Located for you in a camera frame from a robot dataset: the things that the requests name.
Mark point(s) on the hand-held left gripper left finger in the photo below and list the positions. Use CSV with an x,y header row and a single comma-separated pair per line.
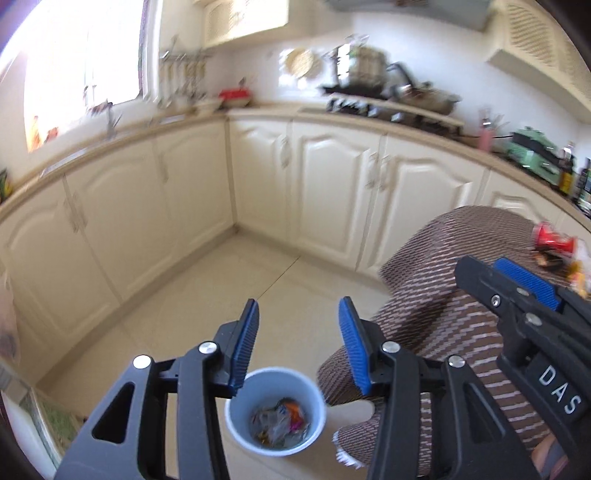
x,y
242,346

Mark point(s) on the steel faucet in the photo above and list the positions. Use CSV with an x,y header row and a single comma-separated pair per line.
x,y
111,120

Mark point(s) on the pink utensil holder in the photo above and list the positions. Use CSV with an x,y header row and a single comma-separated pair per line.
x,y
485,140

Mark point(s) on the heap of wrappers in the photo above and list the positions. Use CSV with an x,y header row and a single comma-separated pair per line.
x,y
277,424

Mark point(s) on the hanging utensil rack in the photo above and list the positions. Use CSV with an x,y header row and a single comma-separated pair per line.
x,y
182,83

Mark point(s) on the green patterned mat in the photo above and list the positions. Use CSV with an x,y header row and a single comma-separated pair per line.
x,y
53,422

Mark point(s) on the steel wok with lid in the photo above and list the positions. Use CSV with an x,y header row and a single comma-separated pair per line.
x,y
429,99

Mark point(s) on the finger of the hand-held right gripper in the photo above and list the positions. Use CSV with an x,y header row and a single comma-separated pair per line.
x,y
489,290
526,277

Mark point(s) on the cream colander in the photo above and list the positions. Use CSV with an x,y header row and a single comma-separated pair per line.
x,y
300,62

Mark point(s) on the white dish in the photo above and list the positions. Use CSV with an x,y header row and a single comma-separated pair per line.
x,y
207,106

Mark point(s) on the dark glass bottle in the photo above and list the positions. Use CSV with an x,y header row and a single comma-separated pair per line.
x,y
584,182

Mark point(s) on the wall utensil rack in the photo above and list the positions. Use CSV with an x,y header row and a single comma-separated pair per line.
x,y
184,56

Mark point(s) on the green packet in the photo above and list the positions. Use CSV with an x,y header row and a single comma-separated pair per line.
x,y
4,184

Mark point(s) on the beige countertop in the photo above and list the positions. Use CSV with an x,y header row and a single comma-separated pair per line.
x,y
277,112

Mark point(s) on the cream base cabinets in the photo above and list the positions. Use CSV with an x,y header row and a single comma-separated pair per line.
x,y
332,184

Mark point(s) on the cream lattice wall cabinet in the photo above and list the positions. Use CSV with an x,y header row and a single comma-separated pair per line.
x,y
545,41

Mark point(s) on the window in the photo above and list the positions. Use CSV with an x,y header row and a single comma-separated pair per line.
x,y
69,60

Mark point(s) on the orange items on sill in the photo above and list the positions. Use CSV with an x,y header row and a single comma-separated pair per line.
x,y
46,134

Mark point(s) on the dark soy sauce bottle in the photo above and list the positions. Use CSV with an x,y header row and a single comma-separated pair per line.
x,y
567,173

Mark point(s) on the grey range hood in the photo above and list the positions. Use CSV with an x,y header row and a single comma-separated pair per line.
x,y
406,7

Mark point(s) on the person's right hand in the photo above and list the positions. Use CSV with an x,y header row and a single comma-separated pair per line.
x,y
549,459

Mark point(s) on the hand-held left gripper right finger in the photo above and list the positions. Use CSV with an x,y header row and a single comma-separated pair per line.
x,y
353,346

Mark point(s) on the steel steamer pot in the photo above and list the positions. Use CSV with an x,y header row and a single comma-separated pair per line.
x,y
360,67

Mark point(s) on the green electric cooker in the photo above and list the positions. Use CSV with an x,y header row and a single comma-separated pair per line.
x,y
535,154

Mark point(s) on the crushed red can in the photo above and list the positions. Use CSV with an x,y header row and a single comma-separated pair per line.
x,y
551,240

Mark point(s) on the cream wall cabinet by window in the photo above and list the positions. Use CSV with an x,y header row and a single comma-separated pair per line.
x,y
240,21

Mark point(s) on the gold foil bag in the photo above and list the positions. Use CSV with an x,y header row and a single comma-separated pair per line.
x,y
578,277

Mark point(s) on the red box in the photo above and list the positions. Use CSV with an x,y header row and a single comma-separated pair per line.
x,y
235,96

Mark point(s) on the gas stove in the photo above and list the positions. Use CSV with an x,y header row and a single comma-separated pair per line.
x,y
383,113

